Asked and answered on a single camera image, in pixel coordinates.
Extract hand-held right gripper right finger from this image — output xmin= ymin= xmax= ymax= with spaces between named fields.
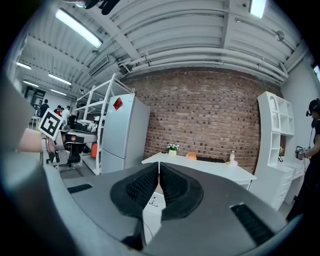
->
xmin=159 ymin=161 xmax=205 ymax=221

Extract white refrigerator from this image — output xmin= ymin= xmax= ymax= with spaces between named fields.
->
xmin=100 ymin=93 xmax=151 ymax=175

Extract white pot with flowers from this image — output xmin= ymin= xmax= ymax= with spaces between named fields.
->
xmin=165 ymin=142 xmax=181 ymax=156

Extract white desk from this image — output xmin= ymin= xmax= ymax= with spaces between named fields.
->
xmin=141 ymin=150 xmax=258 ymax=191

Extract black office chair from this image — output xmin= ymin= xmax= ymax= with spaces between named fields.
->
xmin=65 ymin=114 xmax=85 ymax=170

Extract red sticker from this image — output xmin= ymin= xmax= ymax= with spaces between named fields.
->
xmin=112 ymin=97 xmax=124 ymax=111

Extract white bookcase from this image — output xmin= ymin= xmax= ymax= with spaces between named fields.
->
xmin=248 ymin=90 xmax=305 ymax=211

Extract ceiling air vent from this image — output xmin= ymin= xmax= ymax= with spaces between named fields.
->
xmin=88 ymin=55 xmax=110 ymax=77

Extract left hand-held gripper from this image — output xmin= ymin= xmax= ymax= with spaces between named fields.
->
xmin=38 ymin=107 xmax=98 ymax=165

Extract person's left forearm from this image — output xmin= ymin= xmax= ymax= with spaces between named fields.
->
xmin=18 ymin=128 xmax=44 ymax=153

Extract white ceiling pipes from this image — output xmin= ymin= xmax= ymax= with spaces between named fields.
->
xmin=118 ymin=47 xmax=289 ymax=84

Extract black keyboard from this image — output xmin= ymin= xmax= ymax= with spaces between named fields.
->
xmin=196 ymin=156 xmax=226 ymax=164

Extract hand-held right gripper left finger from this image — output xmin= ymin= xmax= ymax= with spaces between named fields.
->
xmin=109 ymin=161 xmax=160 ymax=251

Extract white metal shelf rack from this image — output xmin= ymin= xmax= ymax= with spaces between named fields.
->
xmin=73 ymin=72 xmax=136 ymax=176

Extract white wooden drawer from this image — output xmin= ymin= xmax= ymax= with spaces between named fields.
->
xmin=146 ymin=183 xmax=167 ymax=210

